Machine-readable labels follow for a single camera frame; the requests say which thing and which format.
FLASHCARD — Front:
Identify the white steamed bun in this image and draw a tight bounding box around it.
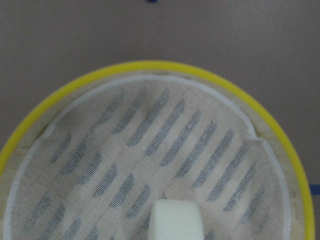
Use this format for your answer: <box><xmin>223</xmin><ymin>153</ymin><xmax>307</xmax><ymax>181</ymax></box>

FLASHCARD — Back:
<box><xmin>147</xmin><ymin>199</ymin><xmax>205</xmax><ymax>240</ymax></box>

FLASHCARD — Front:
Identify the yellow rimmed bamboo steamer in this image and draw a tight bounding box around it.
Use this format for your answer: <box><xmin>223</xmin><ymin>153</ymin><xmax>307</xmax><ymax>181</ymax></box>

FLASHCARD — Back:
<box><xmin>0</xmin><ymin>59</ymin><xmax>315</xmax><ymax>240</ymax></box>

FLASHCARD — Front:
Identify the white mesh steamer liner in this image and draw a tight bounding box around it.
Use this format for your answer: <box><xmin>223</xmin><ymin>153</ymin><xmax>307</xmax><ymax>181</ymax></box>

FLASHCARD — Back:
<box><xmin>3</xmin><ymin>74</ymin><xmax>293</xmax><ymax>240</ymax></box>

